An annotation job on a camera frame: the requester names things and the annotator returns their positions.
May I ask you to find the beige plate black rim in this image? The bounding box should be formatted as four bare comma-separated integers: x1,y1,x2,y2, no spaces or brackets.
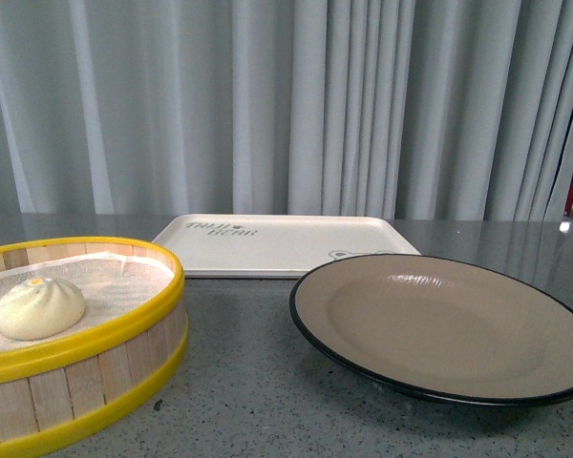
290,254,573,406

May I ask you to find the white steamed bun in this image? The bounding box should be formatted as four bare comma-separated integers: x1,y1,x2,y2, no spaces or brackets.
0,278,86,341

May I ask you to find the white bear serving tray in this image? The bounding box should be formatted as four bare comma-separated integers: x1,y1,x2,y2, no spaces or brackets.
153,214,418,279

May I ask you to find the white steamer liner cloth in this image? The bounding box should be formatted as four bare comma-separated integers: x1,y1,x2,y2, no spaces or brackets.
0,252,174,352

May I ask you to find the grey pleated curtain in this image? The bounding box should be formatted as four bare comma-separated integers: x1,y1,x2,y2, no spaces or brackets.
0,1,573,221

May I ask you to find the yellow rimmed bamboo steamer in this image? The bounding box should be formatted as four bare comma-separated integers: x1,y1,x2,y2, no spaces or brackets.
0,237,188,457

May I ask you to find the red object behind curtain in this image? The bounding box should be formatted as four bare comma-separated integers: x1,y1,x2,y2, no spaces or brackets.
563,172,573,216

